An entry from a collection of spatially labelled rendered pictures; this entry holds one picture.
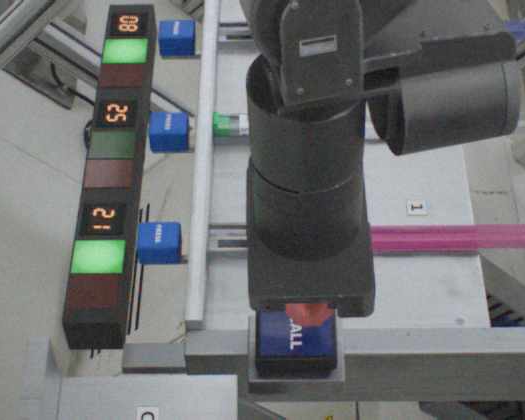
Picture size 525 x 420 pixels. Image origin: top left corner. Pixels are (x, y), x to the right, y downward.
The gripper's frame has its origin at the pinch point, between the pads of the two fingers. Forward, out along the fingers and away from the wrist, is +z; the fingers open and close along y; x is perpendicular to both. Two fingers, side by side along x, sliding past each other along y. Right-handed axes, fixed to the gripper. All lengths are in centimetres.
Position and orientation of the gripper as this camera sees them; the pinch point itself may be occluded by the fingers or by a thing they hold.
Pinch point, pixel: (308, 314)
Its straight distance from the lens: 65.6
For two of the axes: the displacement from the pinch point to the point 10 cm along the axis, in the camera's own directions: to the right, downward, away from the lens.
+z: 0.4, 6.4, 7.7
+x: -10.0, 0.3, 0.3
